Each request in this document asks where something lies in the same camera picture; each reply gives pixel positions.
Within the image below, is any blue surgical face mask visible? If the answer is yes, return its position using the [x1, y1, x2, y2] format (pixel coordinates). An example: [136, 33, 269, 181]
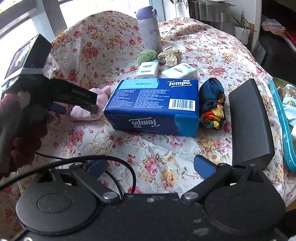
[282, 96, 296, 126]

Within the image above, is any teal rimmed metal tray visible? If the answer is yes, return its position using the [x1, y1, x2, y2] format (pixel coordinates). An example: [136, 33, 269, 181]
[268, 78, 295, 173]

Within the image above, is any small white tissue pack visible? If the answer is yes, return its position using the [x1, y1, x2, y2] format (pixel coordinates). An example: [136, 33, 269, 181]
[135, 61, 159, 79]
[162, 63, 198, 79]

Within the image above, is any round grey side table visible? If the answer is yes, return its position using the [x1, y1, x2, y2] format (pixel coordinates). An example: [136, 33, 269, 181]
[188, 1, 235, 30]

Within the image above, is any purple white water bottle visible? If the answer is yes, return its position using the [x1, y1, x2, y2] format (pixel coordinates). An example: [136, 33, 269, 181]
[135, 6, 163, 53]

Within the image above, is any blue Tempo tissue package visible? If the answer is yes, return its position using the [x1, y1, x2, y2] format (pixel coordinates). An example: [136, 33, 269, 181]
[103, 78, 200, 137]

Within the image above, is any green fuzzy ball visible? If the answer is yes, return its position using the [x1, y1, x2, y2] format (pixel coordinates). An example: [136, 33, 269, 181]
[137, 49, 158, 65]

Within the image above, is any pink soft cloth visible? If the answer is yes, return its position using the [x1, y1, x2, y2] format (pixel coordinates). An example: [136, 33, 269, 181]
[70, 86, 111, 121]

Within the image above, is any black cable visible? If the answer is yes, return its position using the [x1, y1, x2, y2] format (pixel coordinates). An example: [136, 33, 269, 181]
[0, 151, 137, 194]

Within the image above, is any wrist camera display box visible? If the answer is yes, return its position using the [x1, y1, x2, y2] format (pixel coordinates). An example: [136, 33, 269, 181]
[1, 34, 52, 93]

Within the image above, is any beige lace cloth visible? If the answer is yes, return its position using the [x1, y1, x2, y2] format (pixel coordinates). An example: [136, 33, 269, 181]
[158, 50, 181, 68]

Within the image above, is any white potted plant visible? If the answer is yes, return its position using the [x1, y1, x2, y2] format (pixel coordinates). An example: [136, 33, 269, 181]
[232, 10, 255, 45]

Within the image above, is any floral tablecloth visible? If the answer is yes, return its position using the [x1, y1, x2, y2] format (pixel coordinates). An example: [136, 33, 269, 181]
[1, 11, 287, 240]

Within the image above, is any black rectangular box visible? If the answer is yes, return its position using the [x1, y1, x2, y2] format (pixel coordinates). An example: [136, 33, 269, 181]
[228, 79, 275, 170]

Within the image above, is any navy colourful folded scarf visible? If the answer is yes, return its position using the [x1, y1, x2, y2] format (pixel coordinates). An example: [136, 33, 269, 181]
[199, 78, 226, 130]

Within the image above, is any black sofa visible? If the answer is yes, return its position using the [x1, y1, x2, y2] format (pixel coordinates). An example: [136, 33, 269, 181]
[252, 15, 295, 84]

